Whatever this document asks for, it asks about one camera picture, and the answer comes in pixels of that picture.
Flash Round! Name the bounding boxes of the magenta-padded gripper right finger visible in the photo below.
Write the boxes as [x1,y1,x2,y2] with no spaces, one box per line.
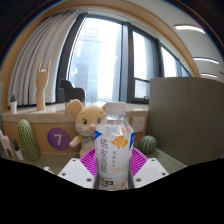
[129,147,170,188]

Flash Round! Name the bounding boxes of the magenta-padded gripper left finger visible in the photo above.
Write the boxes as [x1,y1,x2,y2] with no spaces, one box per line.
[57,147,98,189]

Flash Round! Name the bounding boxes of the clear white-labelled drink bottle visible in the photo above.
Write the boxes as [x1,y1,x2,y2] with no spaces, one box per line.
[93,101,136,192]

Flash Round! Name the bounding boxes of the round green cactus ornament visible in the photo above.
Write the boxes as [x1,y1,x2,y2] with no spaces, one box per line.
[138,134,158,155]

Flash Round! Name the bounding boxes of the round purple number sign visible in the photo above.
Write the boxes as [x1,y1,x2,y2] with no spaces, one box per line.
[46,127,72,151]

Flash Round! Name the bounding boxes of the yellow mouse plush toy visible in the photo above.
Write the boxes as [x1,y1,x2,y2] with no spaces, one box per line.
[64,98,108,158]

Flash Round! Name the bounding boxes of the tall green cactus ornament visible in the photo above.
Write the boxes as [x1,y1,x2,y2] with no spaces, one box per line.
[17,118,41,162]

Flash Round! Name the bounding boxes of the grey-green desk partition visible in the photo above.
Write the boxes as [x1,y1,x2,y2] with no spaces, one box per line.
[145,76,224,168]

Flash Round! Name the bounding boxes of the black horse figurine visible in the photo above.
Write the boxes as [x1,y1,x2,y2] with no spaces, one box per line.
[59,78,87,103]

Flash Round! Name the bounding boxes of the wooden hand model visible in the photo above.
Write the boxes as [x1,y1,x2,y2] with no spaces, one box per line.
[35,59,52,111]

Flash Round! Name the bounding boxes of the dark-framed window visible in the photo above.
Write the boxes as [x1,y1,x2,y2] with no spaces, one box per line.
[54,12,194,105]

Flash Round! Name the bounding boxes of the grey curtain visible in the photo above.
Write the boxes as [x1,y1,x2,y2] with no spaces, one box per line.
[7,11,81,107]

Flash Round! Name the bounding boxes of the ceiling lights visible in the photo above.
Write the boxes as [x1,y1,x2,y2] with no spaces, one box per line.
[173,23,224,79]

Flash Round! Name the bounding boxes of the white wall socket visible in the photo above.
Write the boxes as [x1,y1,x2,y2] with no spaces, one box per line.
[131,116,147,133]

